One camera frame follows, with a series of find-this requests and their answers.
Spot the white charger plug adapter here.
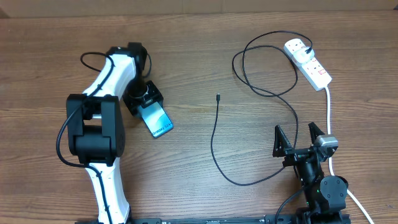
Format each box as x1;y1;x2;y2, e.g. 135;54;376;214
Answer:
293;47;315;64

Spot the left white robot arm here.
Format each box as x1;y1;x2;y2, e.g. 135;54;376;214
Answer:
56;42;174;223

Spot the white power strip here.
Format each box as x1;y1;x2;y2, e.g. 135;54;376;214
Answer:
284;39;332;91

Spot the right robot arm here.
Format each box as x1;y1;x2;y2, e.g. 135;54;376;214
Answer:
272;123;351;224

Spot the white power strip cord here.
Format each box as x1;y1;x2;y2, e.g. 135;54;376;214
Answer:
324;86;375;224

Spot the black charging cable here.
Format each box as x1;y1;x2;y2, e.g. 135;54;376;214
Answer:
210;30;313;187

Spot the Galaxy smartphone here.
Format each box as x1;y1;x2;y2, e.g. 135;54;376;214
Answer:
139;102;174;138

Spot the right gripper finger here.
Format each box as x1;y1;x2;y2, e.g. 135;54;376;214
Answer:
308;122;325;145
272;125;292;157

